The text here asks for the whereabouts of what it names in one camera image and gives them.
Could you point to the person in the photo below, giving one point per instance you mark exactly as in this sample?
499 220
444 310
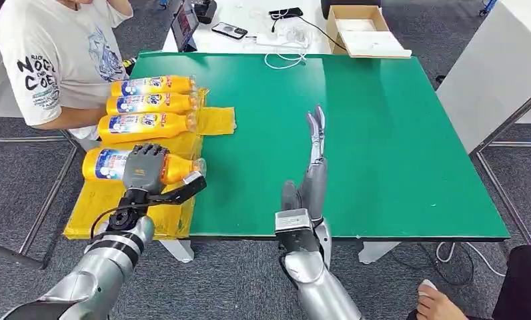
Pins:
530 282
49 44

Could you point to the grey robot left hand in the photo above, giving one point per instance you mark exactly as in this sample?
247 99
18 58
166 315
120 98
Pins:
144 170

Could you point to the person's hand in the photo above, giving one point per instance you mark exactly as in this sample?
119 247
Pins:
438 307

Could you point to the white power strip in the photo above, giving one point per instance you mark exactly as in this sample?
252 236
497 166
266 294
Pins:
274 41

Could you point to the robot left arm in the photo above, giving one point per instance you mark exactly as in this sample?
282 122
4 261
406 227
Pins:
88 282

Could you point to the white table leg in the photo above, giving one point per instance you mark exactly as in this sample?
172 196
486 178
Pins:
375 252
178 251

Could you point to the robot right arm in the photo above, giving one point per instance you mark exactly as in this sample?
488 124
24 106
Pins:
318 291

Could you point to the small white object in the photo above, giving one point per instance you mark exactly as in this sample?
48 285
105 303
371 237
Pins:
429 285

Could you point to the open cardboard box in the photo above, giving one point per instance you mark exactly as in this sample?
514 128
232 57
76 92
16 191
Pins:
358 11

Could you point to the orange detergent bottle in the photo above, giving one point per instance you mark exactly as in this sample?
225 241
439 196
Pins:
168 125
177 102
177 84
102 163

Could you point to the black smartphone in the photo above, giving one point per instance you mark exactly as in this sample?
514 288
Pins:
229 30

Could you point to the dark tablet on stand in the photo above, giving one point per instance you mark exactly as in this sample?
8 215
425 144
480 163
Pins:
185 24

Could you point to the green table mat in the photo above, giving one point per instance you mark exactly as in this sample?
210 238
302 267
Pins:
380 132

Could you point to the white foam board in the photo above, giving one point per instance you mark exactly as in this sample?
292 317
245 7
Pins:
371 44

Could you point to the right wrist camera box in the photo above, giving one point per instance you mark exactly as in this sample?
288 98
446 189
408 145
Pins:
292 221

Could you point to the yellow plastic sheet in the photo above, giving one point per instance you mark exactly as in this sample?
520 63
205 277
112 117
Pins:
115 207

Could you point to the black camera device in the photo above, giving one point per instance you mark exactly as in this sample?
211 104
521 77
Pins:
205 9

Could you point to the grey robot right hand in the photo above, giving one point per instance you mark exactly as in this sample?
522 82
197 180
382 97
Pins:
316 190

